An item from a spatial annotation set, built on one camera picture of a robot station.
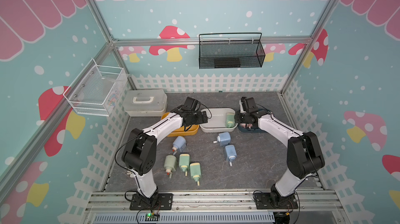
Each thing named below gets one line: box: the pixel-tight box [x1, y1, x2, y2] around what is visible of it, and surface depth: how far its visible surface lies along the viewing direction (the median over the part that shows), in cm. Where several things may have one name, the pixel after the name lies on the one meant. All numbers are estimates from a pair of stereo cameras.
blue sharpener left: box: [171, 135, 186, 152], surface depth 88 cm
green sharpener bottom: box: [189, 162, 202, 186], surface depth 79 cm
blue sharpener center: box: [225, 144, 237, 167], surface depth 85 cm
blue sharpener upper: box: [213, 132, 231, 147], surface depth 91 cm
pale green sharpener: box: [163, 154, 178, 179], surface depth 81 cm
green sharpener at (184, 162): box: [178, 153, 191, 177], surface depth 82 cm
